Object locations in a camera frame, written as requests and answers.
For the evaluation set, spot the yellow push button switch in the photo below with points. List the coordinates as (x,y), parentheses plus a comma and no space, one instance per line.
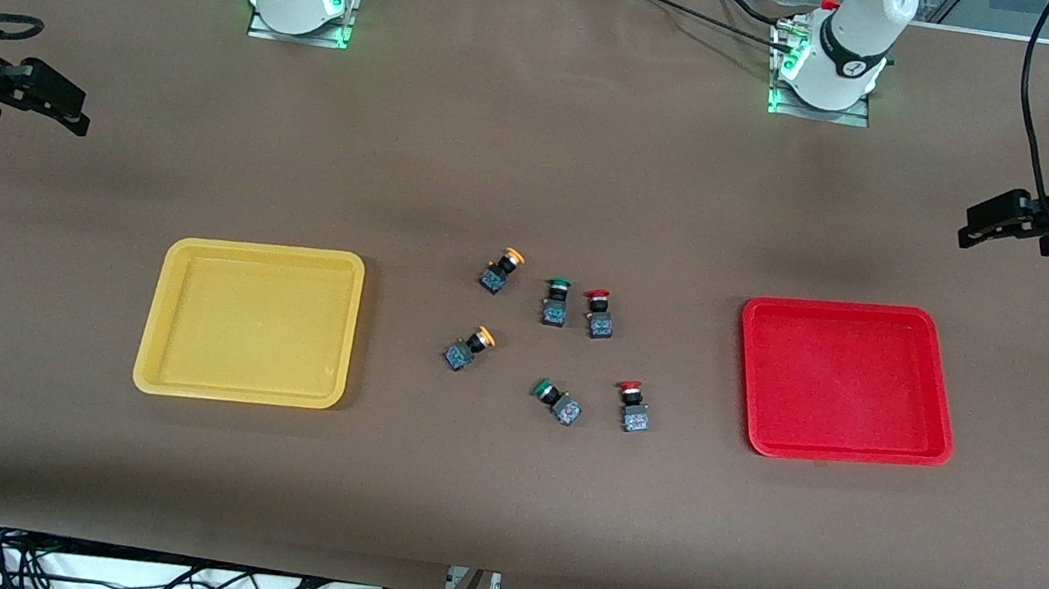
(495,276)
(460,355)

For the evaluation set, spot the red plastic tray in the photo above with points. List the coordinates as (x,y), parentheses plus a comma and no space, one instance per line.
(844,384)

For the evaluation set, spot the red push button switch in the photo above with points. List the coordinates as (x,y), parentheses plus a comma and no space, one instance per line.
(636,415)
(599,323)

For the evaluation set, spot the yellow plastic tray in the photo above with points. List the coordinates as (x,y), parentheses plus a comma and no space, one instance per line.
(250,326)

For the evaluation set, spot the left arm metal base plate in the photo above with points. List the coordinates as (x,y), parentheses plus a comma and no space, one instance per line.
(851,118)

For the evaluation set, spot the green push button switch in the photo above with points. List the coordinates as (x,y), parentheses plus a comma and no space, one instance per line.
(564,409)
(554,310)

